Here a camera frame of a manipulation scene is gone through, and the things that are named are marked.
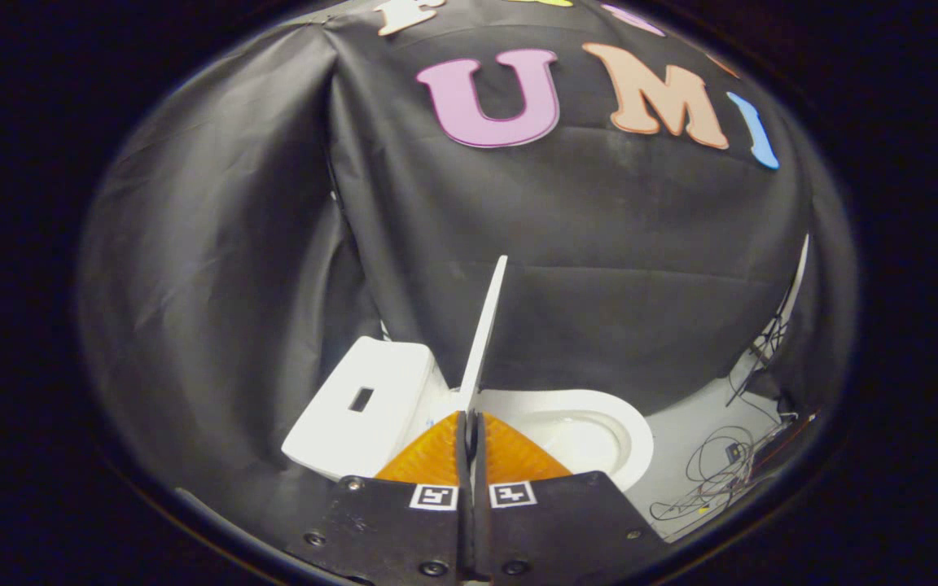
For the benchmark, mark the white toilet lid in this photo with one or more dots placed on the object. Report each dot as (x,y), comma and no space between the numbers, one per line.
(485,334)

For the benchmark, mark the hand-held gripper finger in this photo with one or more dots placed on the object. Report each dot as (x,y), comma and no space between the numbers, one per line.
(481,488)
(462,468)

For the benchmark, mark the black backdrop cloth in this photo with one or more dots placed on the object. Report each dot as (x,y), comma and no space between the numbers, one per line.
(599,268)

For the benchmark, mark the white toilet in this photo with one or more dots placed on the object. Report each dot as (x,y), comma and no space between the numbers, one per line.
(387,374)

